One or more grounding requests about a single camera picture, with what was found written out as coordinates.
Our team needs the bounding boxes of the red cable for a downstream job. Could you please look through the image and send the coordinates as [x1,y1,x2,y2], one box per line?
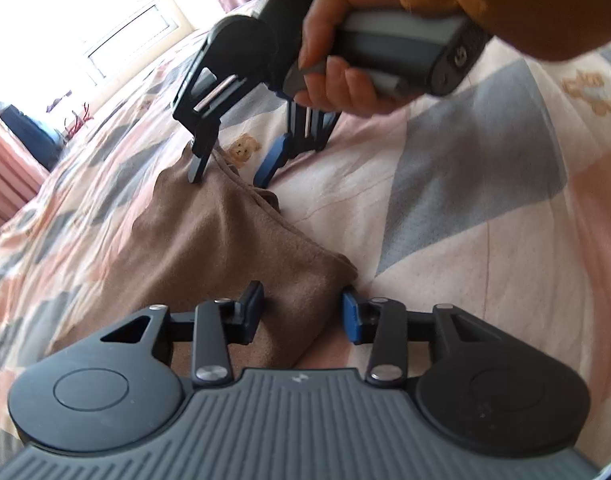
[63,105,94,138]

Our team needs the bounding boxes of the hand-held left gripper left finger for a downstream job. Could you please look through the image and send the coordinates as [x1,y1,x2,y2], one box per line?
[100,281,265,388]

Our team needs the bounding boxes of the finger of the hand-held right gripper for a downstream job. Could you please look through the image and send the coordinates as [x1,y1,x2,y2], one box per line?
[173,52,246,184]
[253,101,342,188]

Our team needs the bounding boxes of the window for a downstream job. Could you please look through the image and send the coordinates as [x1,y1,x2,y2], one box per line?
[0,0,196,106]

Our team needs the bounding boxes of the dark blue bag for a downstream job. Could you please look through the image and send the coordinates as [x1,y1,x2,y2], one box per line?
[0,104,61,171]

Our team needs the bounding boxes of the person's right hand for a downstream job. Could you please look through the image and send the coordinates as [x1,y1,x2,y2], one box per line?
[300,0,416,117]

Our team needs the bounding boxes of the checkered bear print quilt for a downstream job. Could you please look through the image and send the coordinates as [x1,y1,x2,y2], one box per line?
[0,7,611,471]

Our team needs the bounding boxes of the brown sweater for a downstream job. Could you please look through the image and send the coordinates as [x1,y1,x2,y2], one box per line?
[68,152,359,368]

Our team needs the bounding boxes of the wide pink curtain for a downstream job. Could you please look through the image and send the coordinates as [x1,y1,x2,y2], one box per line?
[0,102,51,236]

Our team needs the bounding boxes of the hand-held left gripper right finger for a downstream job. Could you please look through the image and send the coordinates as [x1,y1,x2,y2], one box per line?
[342,287,511,387]

